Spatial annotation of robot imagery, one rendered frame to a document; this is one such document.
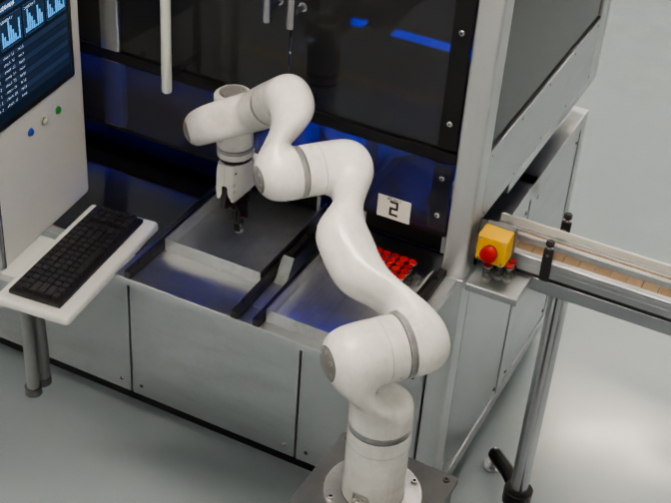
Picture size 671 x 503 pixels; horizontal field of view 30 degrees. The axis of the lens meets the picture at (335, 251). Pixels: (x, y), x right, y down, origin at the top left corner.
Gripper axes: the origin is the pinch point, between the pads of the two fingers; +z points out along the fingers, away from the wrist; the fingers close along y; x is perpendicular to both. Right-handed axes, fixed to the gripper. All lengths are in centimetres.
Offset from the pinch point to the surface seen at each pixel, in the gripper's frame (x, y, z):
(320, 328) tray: 31.6, 15.9, 10.5
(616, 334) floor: 59, -135, 110
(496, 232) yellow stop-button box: 54, -25, 2
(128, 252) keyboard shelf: -29.9, 5.7, 19.8
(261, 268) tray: 6.6, 1.1, 13.5
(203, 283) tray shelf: -1.3, 13.5, 12.8
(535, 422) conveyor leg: 66, -36, 65
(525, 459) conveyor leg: 65, -35, 78
